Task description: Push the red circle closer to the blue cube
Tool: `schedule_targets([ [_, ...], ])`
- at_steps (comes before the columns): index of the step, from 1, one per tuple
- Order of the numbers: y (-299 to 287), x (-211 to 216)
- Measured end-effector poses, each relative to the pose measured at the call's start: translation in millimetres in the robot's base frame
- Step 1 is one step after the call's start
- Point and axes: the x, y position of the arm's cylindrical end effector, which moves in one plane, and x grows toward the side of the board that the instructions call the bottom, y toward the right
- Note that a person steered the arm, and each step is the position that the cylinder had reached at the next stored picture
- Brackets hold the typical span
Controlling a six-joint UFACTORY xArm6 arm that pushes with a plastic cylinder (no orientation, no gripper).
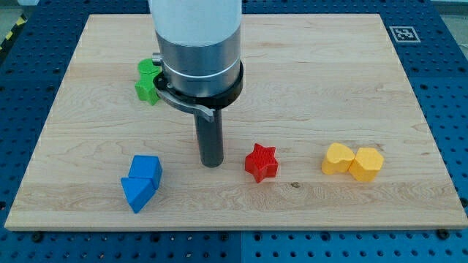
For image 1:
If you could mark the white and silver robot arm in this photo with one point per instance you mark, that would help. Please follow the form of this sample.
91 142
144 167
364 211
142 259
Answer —
199 53

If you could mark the blue cube block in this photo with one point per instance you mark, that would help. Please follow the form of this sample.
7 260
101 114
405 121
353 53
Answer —
146 167

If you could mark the green circle block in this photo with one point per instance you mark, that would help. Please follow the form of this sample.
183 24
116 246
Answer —
146 67

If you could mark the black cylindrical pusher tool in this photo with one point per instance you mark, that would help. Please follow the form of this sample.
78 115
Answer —
210 141

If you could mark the red star block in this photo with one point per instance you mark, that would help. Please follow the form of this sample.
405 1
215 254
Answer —
261 163

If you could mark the wooden board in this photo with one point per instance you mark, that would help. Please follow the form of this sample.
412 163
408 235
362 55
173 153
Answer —
309 81

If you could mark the green star block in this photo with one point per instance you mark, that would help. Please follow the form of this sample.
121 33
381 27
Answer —
145 88

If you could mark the yellow heart block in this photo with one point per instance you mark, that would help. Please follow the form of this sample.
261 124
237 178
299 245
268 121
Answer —
338 159

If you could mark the blue triangle block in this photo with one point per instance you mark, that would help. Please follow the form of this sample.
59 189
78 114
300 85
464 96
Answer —
138 191

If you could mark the yellow hexagon block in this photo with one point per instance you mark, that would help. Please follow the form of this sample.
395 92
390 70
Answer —
366 165

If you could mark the black white fiducial marker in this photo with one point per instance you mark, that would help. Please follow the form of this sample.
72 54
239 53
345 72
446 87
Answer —
404 34

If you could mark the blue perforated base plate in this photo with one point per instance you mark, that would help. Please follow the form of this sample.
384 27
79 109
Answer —
35 66

